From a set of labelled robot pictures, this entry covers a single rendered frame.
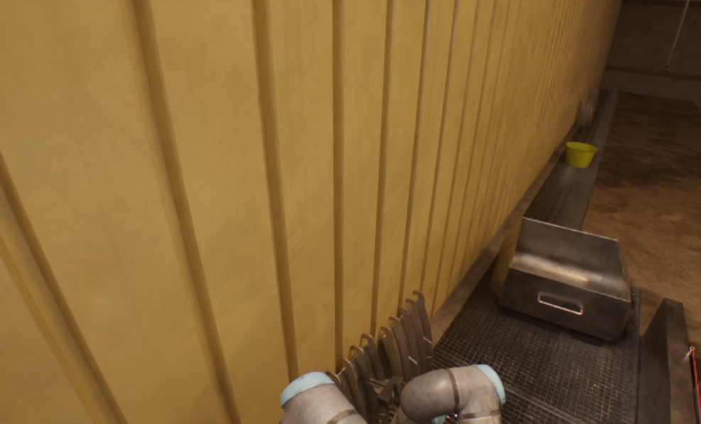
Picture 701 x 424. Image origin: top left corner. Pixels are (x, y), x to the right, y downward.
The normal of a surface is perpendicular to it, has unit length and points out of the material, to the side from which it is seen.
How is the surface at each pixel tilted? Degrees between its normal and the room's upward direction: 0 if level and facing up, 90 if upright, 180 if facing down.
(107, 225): 90
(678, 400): 0
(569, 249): 90
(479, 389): 33
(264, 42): 90
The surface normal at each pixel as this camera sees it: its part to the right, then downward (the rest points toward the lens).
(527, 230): -0.50, 0.39
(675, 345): 0.01, -0.88
